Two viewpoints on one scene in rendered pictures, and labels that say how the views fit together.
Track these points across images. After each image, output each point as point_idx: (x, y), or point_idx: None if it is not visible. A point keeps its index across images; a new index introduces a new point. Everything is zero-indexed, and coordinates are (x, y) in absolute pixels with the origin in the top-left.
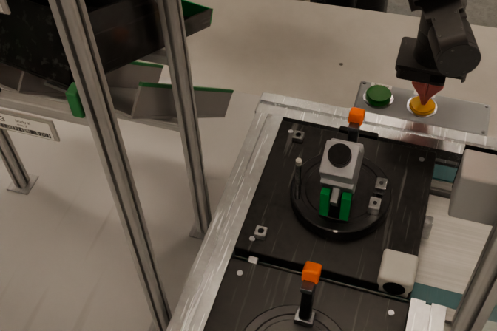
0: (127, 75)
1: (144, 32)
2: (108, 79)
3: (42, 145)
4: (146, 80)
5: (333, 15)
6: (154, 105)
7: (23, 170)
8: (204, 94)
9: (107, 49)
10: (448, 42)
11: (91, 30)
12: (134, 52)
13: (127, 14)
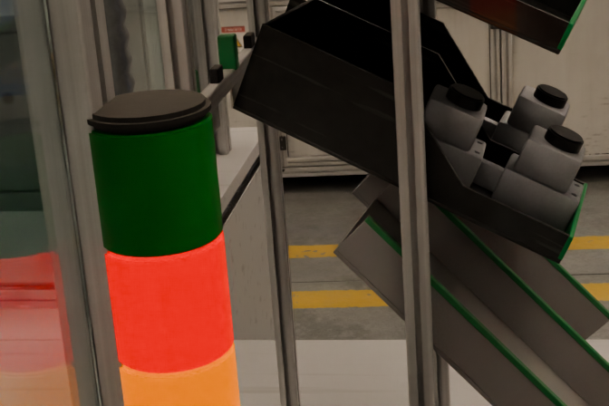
0: (534, 325)
1: (382, 140)
2: (489, 294)
3: None
4: (578, 376)
5: None
6: (385, 275)
7: (443, 403)
8: (524, 381)
9: (304, 105)
10: None
11: None
12: (356, 152)
13: (354, 88)
